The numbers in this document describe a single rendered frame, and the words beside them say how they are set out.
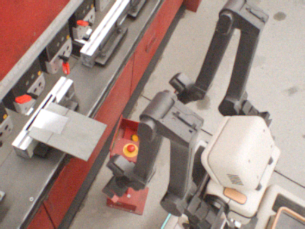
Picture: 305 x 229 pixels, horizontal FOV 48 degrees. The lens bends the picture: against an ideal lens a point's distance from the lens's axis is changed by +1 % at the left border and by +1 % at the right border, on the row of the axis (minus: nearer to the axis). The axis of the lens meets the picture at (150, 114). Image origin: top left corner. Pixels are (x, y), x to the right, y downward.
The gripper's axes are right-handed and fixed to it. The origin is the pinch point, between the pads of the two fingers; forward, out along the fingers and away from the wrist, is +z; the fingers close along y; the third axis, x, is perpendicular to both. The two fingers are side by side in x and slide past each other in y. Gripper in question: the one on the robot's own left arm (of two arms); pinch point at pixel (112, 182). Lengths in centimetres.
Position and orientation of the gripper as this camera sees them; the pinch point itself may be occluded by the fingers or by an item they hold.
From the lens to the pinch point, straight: 133.5
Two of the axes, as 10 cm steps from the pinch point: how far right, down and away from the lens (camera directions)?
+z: -4.8, 2.5, 8.4
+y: -5.1, 6.9, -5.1
